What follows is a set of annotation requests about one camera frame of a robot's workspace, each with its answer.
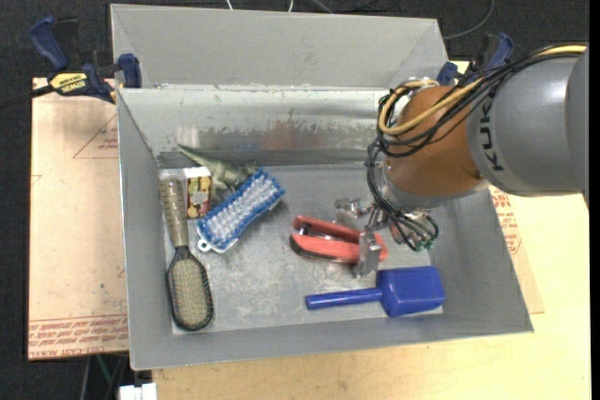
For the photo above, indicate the blue plastic scoop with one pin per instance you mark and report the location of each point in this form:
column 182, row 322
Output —
column 412, row 290

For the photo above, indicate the blue and white scrub brush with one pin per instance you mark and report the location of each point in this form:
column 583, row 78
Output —
column 239, row 213

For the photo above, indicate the red stapler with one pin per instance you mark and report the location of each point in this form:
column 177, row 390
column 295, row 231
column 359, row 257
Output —
column 323, row 243

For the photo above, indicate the small red and white box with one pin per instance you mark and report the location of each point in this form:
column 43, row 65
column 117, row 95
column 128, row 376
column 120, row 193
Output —
column 198, row 194

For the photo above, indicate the grey metal bin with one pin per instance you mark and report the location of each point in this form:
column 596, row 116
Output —
column 281, row 56

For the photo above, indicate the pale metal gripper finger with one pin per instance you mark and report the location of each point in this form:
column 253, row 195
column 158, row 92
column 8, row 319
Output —
column 350, row 207
column 369, row 254

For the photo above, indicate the grey and black hairbrush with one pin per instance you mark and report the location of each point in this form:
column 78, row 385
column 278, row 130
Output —
column 187, row 290

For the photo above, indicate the green toy dinosaur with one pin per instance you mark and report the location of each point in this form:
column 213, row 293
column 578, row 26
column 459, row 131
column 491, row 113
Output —
column 220, row 171

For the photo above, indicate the brown cardboard board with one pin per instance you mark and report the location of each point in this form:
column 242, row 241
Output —
column 75, row 220

